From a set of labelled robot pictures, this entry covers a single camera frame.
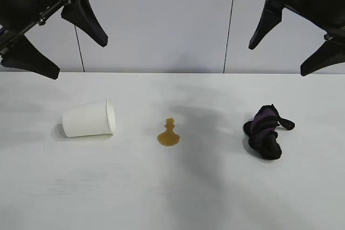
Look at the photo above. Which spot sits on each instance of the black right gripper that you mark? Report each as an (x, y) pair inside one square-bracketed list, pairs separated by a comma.
[(320, 1)]

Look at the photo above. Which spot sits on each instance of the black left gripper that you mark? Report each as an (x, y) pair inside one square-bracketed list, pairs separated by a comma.
[(19, 1)]

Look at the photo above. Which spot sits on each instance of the white paper cup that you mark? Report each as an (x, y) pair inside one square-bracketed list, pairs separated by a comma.
[(86, 119)]

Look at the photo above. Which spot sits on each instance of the black purple striped cloth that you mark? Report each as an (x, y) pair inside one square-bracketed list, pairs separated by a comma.
[(262, 135)]

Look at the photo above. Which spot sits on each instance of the brown liquid spill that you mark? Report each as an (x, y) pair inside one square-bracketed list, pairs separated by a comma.
[(168, 138)]

